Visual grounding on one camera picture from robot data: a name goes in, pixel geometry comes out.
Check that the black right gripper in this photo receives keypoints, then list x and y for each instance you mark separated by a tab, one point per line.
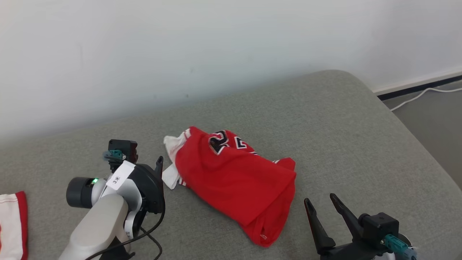
346	252

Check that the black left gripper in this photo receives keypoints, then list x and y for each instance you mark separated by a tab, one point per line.
151	191

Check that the red Bulls 23 jersey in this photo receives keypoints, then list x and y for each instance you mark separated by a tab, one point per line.
234	180

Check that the red shorts with white stripe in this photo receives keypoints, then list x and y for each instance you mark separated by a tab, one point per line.
11	224

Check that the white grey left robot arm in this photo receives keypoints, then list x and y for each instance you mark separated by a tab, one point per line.
104	224

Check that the white paper tag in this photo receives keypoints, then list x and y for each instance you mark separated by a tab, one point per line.
119	177

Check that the black skirting strip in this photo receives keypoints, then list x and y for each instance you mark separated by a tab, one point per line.
415	88

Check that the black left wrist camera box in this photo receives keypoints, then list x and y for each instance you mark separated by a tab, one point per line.
124	146

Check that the teal left camera connector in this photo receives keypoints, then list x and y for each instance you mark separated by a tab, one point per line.
115	155

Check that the teal camera connector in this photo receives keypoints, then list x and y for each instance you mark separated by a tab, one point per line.
395	243
115	155

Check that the teal right camera connector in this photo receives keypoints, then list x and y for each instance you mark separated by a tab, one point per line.
395	243

